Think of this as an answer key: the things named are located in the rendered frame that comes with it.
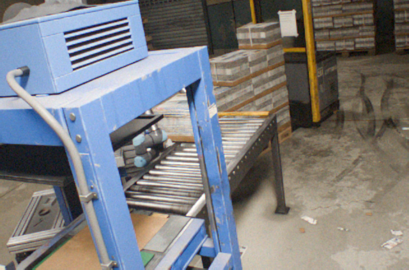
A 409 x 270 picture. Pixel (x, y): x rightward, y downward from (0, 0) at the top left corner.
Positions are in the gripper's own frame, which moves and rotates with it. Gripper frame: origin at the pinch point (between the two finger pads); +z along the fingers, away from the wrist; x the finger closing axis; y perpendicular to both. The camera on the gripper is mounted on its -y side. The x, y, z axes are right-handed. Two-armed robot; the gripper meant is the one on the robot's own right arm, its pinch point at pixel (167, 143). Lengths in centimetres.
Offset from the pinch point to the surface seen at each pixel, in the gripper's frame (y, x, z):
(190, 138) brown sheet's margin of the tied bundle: 5.3, -20.4, -2.2
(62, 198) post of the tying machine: 9, 8, -90
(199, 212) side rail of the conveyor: 1, -63, -78
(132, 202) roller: 1, -24, -75
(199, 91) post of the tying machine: 62, -80, -90
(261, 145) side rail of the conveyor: -5, -63, 13
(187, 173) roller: 1, -38, -43
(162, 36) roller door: -14, 470, 766
